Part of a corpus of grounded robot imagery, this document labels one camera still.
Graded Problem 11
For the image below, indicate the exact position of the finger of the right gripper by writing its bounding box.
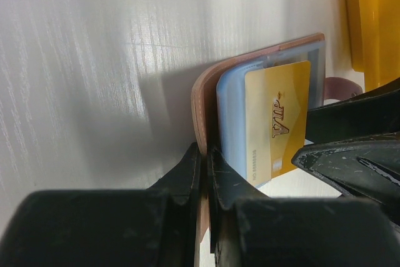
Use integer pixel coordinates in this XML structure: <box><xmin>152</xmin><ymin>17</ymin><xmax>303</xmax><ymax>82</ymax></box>
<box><xmin>306</xmin><ymin>77</ymin><xmax>399</xmax><ymax>143</ymax></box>
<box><xmin>292</xmin><ymin>132</ymin><xmax>399</xmax><ymax>226</ymax></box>

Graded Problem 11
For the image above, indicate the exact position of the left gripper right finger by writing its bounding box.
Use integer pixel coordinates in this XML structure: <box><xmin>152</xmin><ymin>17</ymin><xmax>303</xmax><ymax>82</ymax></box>
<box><xmin>207</xmin><ymin>149</ymin><xmax>399</xmax><ymax>266</ymax></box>

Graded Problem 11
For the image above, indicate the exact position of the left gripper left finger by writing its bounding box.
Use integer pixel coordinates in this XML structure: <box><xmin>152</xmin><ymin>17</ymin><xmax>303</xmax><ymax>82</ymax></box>
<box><xmin>6</xmin><ymin>143</ymin><xmax>201</xmax><ymax>266</ymax></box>

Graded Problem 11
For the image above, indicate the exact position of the yellow plastic bin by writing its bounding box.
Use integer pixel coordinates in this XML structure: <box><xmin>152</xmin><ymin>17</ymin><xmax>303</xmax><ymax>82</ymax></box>
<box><xmin>346</xmin><ymin>0</ymin><xmax>399</xmax><ymax>91</ymax></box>

